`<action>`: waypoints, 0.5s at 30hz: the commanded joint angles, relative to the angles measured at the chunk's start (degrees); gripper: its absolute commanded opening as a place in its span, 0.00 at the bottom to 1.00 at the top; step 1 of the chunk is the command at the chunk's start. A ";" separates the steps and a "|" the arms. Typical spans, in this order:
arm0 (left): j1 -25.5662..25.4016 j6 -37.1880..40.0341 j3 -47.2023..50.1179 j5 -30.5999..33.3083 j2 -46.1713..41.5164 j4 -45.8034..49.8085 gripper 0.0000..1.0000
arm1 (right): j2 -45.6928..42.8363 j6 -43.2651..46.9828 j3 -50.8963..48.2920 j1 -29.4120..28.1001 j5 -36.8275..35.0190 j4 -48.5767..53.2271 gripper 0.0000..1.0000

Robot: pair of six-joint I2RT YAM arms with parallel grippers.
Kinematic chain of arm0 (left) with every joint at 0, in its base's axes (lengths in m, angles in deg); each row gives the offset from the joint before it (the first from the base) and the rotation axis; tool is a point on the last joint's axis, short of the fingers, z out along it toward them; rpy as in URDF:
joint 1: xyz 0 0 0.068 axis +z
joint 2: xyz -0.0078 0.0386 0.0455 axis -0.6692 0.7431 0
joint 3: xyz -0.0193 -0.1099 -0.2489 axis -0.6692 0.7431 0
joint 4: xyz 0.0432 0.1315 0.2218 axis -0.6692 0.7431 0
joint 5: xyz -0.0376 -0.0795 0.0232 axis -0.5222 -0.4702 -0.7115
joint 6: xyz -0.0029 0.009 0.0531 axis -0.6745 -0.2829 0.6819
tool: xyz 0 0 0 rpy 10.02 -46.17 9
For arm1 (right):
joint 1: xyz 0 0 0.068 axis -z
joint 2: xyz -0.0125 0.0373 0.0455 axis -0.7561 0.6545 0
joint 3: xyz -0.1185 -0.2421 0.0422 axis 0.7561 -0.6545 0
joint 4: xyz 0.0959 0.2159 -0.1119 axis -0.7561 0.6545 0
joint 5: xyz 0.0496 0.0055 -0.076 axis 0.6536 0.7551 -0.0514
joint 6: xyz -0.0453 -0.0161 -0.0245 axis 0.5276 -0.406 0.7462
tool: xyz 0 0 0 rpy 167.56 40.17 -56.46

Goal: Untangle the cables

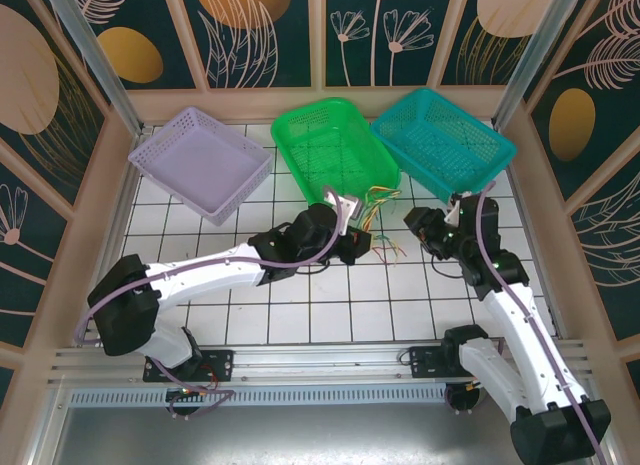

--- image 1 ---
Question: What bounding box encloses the thin red wire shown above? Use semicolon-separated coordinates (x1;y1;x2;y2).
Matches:
359;219;401;264
372;224;407;266

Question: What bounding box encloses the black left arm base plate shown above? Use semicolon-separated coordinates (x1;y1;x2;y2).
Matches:
143;349;236;384

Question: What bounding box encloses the aluminium mounting rail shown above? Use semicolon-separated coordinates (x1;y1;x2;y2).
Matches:
47;338;594;386

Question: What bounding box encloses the slotted grey cable duct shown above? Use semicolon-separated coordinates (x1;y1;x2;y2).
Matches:
67;387;451;410

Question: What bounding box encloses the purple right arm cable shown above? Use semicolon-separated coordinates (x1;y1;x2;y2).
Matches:
443;181;604;465

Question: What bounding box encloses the grey metal sheet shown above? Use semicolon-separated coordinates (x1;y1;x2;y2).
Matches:
29;379;619;465

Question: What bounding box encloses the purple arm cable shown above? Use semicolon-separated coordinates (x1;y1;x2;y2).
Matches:
443;181;604;465
73;184;346;419

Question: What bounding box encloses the aluminium frame post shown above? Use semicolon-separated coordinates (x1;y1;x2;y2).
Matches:
492;0;586;129
40;0;147;136

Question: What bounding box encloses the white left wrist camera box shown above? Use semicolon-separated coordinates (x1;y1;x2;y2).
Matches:
322;185;362;222

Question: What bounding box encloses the teal plastic basket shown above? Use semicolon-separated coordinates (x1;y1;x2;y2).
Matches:
369;87;518;206

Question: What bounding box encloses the thin black left gripper cable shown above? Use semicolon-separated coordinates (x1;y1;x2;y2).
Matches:
293;261;332;277

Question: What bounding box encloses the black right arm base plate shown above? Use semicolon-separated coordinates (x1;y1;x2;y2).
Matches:
408;345;466;381

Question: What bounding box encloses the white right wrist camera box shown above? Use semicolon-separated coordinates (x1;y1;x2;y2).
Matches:
444;192;466;224

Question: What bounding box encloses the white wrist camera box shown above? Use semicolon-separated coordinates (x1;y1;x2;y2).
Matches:
322;185;362;222
444;192;466;224

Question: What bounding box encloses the thin black right gripper cable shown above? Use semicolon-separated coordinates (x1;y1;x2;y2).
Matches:
431;258;467;282

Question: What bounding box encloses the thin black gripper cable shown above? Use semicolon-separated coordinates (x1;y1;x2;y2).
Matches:
293;261;332;277
431;258;467;282

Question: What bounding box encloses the lilac plastic basket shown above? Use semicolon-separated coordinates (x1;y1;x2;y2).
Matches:
127;106;275;228

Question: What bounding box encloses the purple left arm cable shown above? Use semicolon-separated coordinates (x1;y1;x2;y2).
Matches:
73;184;346;419

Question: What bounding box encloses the green plastic basket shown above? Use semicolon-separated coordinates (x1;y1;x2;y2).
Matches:
270;97;403;211

